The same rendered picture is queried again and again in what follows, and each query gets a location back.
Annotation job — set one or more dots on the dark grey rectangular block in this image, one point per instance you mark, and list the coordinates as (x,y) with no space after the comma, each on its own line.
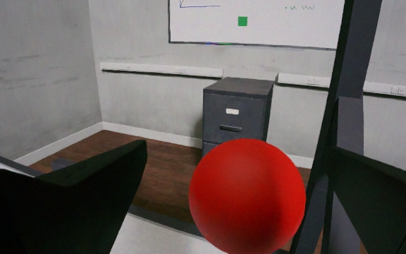
(61,163)

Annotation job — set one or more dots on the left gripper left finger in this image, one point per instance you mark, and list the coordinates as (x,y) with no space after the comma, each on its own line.
(78,209)

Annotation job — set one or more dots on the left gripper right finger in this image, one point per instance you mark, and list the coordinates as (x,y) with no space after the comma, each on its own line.
(373,194)

